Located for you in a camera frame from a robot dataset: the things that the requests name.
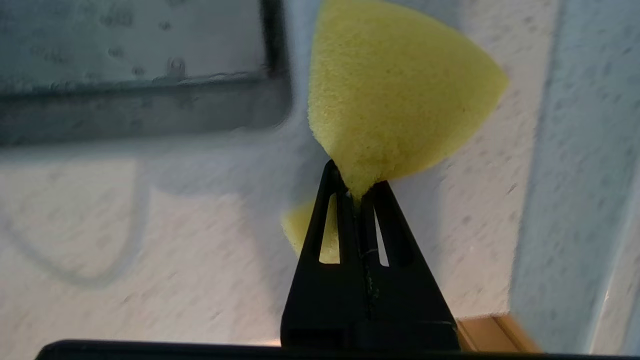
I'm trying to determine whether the stainless steel sink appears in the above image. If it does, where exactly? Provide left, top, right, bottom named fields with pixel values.
left=0, top=0, right=293, bottom=148

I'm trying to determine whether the yellow sponge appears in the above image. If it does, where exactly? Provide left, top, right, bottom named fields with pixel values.
left=281, top=0, right=510, bottom=265

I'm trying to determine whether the wooden cabinet panel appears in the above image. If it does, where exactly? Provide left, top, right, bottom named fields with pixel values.
left=456, top=314, right=543, bottom=353

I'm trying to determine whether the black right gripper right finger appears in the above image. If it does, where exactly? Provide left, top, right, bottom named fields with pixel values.
left=360, top=181, right=460, bottom=350

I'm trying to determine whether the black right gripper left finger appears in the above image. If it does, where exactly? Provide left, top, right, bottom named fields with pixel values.
left=281, top=160, right=371, bottom=348

